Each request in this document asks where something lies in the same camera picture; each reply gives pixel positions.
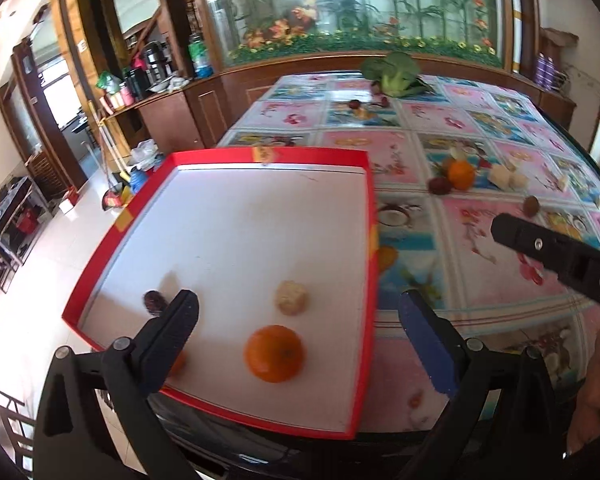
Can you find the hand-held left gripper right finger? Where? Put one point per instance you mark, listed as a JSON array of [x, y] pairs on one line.
[[427, 345]]

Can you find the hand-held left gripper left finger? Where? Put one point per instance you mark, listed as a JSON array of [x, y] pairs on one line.
[[180, 325]]

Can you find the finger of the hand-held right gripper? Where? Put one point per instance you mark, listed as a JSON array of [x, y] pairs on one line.
[[525, 237]]

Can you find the brown round fruit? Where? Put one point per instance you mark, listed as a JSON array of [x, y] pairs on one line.
[[531, 206]]

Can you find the dark purple round fruit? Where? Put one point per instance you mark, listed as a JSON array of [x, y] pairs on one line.
[[152, 302]]

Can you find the orange mandarin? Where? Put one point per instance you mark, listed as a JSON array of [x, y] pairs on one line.
[[461, 174], [274, 353]]

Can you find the red lychee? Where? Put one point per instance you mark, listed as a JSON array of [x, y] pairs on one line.
[[439, 186]]

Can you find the red tray white inside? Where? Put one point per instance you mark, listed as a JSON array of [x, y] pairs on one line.
[[230, 235]]

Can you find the printed pink blue tablecloth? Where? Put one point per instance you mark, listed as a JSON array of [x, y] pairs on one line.
[[480, 270]]

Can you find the purple bottle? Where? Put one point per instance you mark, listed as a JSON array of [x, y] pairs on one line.
[[541, 70], [550, 74]]

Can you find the red white small box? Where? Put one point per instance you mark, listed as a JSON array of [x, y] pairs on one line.
[[69, 201]]

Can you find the white plastic bag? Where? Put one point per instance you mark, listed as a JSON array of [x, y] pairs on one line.
[[145, 152]]

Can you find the red bucket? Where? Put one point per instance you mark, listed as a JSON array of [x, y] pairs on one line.
[[27, 221]]

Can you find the green leafy vegetable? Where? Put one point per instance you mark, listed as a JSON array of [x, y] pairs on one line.
[[395, 72]]

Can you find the dark side table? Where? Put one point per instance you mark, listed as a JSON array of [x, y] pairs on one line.
[[7, 200]]

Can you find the small dark red fruit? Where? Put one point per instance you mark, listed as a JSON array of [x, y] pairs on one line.
[[354, 105]]

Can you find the wooden partition cabinet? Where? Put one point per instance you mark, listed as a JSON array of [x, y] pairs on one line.
[[205, 105]]

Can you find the white yellow rolled scroll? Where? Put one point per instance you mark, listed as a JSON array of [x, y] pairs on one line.
[[516, 15]]

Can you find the white crumpled cloth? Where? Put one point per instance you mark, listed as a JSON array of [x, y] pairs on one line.
[[177, 82]]

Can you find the black flask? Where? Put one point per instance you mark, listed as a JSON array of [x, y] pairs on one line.
[[134, 82]]

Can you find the green packet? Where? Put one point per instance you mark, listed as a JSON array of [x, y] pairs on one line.
[[107, 82]]

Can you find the black thermos pot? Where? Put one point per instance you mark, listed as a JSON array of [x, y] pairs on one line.
[[154, 62]]

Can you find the green plastic bottle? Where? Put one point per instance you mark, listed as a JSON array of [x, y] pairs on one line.
[[198, 55]]

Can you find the floral bamboo glass panel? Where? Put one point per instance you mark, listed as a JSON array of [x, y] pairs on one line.
[[355, 5]]

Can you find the dark chair frame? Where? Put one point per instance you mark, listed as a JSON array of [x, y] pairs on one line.
[[5, 425]]

